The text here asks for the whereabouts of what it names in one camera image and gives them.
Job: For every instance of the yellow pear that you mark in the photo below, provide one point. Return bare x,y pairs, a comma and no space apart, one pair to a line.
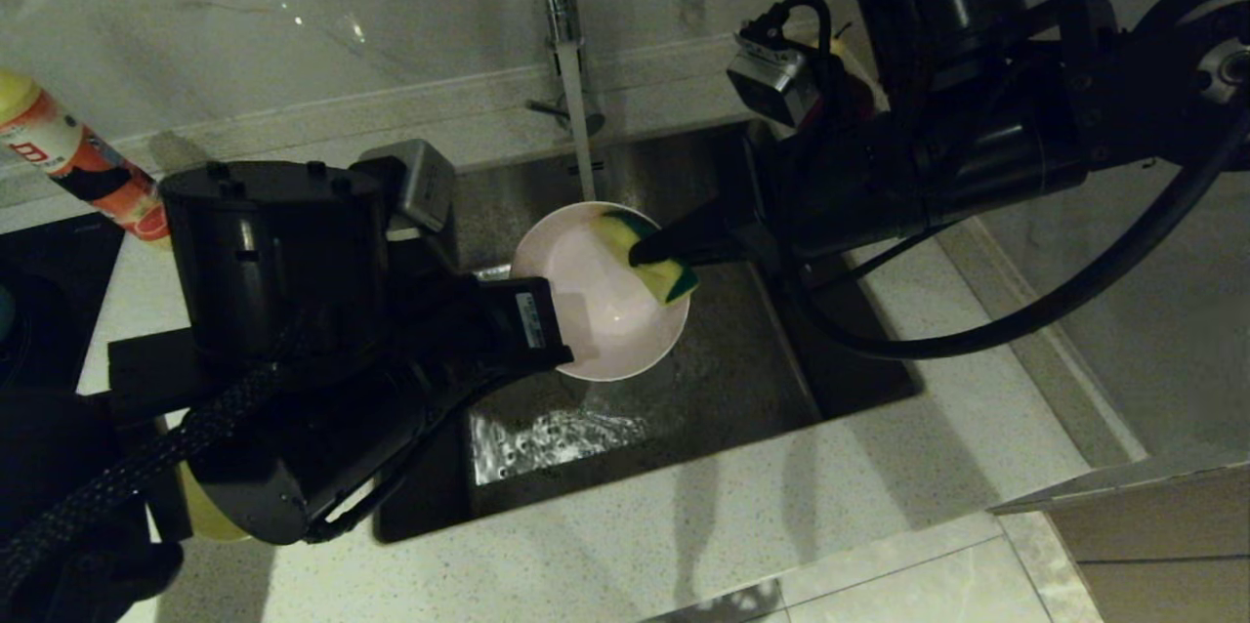
840,49

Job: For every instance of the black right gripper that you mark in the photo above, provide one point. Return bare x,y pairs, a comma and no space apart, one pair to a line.
850,184

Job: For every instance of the orange dish soap bottle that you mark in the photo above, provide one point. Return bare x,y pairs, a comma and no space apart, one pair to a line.
78,164

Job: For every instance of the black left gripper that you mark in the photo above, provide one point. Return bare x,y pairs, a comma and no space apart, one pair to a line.
430,330

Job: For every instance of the yellow green sponge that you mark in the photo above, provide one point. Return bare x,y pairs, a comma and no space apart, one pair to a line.
674,281

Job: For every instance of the yellow plastic bowl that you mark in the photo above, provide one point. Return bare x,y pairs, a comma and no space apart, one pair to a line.
205,506

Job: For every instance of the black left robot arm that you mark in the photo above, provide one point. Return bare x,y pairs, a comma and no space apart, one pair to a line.
264,311

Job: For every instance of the stainless steel sink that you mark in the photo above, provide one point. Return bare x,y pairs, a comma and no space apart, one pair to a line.
742,379

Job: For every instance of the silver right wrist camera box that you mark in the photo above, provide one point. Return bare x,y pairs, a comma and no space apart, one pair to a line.
776,76

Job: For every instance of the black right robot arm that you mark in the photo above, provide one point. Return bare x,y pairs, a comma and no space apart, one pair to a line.
967,27

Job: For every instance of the black induction cooktop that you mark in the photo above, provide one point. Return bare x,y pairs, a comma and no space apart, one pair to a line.
49,262

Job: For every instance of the pink plastic bowl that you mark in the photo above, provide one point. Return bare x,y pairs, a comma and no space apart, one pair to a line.
605,330

